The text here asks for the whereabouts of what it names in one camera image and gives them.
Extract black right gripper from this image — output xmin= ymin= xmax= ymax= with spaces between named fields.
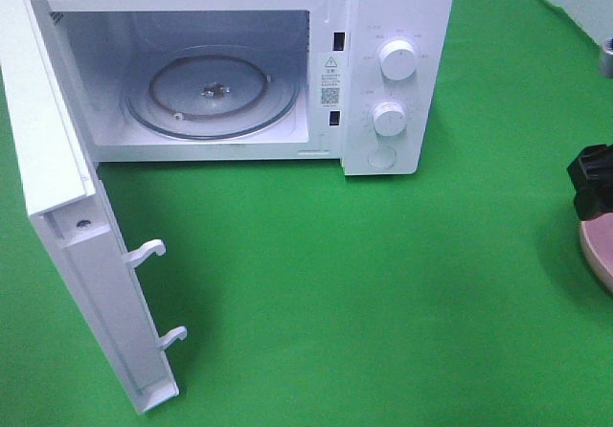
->
xmin=567 ymin=145 xmax=612 ymax=221

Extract pink round plate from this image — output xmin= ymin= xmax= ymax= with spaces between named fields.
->
xmin=579 ymin=213 xmax=613 ymax=292

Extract white door release button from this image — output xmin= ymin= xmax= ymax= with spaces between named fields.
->
xmin=368 ymin=146 xmax=397 ymax=169

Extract white microwave door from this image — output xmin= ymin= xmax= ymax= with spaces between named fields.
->
xmin=1 ymin=0 xmax=187 ymax=413

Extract green table cloth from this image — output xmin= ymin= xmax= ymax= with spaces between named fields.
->
xmin=1 ymin=0 xmax=612 ymax=426

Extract white lower timer knob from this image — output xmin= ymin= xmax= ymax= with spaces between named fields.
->
xmin=373 ymin=101 xmax=407 ymax=137

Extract white upper power knob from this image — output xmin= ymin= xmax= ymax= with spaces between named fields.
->
xmin=377 ymin=38 xmax=418 ymax=81

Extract glass microwave turntable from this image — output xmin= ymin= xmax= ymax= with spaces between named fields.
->
xmin=124 ymin=45 xmax=306 ymax=141

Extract white microwave oven body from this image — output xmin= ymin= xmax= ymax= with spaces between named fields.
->
xmin=1 ymin=0 xmax=453 ymax=175

